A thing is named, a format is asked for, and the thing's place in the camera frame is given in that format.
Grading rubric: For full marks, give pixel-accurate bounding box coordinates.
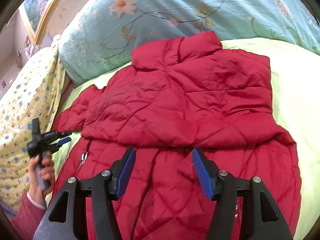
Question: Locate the red quilted puffer jacket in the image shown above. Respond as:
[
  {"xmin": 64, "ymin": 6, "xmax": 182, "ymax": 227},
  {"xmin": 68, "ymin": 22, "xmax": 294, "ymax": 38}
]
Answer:
[{"xmin": 51, "ymin": 30, "xmax": 302, "ymax": 240}]

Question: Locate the pink sleeved left forearm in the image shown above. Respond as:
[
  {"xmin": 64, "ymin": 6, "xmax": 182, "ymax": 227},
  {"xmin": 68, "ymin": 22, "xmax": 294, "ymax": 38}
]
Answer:
[{"xmin": 10, "ymin": 192, "xmax": 47, "ymax": 239}]

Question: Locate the person's left hand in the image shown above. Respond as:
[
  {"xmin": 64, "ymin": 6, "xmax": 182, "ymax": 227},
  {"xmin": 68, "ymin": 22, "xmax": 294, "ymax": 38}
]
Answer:
[{"xmin": 28, "ymin": 151, "xmax": 55, "ymax": 205}]

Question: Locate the yellow cartoon print blanket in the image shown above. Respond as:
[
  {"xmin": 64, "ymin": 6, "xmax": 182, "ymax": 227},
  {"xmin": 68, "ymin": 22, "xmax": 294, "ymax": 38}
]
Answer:
[{"xmin": 0, "ymin": 35, "xmax": 66, "ymax": 211}]

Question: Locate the teal floral quilt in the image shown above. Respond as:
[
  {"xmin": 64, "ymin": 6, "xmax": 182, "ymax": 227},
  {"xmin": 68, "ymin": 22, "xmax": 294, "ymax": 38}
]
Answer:
[{"xmin": 59, "ymin": 0, "xmax": 319, "ymax": 85}]

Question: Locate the light green bed sheet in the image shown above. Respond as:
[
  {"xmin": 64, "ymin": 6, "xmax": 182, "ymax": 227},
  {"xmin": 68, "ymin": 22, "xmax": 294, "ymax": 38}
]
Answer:
[{"xmin": 44, "ymin": 37, "xmax": 320, "ymax": 240}]

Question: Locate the gold framed wall picture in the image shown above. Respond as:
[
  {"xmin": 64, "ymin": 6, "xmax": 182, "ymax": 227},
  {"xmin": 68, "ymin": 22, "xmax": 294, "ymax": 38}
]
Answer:
[{"xmin": 19, "ymin": 0, "xmax": 61, "ymax": 45}]

